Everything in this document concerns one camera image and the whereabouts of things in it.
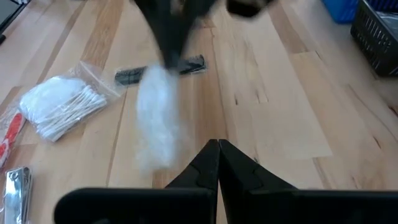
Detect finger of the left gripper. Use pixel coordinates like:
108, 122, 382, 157
133, 0, 182, 70
179, 0, 219, 68

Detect black plastic bin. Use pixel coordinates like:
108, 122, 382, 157
350, 0, 398, 78

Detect bagged red toothbrush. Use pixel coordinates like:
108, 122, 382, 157
0, 105, 27, 169

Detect bagged cotton balls and swabs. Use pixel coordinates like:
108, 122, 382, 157
135, 63, 185, 171
18, 60, 126, 143

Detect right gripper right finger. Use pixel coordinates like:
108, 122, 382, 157
218, 139, 398, 224

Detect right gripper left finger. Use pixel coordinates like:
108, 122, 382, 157
54, 139, 220, 224

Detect bagged black comb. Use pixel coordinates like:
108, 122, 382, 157
376, 11, 398, 41
114, 54, 208, 87

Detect blue plastic bin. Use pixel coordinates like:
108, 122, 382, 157
322, 0, 361, 25

